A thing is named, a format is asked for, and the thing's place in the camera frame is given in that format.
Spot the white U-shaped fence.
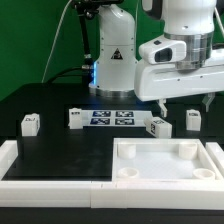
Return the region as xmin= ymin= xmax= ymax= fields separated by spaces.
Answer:
xmin=0 ymin=140 xmax=224 ymax=210

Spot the white cable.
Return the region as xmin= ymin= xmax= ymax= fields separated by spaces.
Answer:
xmin=41 ymin=0 xmax=74 ymax=84

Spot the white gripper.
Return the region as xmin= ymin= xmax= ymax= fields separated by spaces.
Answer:
xmin=134 ymin=60 xmax=224 ymax=118

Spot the white square tabletop part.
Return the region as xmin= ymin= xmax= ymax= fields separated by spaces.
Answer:
xmin=112 ymin=138 xmax=224 ymax=181

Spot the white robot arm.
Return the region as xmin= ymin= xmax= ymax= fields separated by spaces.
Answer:
xmin=72 ymin=0 xmax=224 ymax=112

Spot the black cable bundle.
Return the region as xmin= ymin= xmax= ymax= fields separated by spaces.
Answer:
xmin=45 ymin=66 xmax=94 ymax=84

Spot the white sheet with tags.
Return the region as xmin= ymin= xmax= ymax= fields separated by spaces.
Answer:
xmin=82 ymin=110 xmax=152 ymax=127

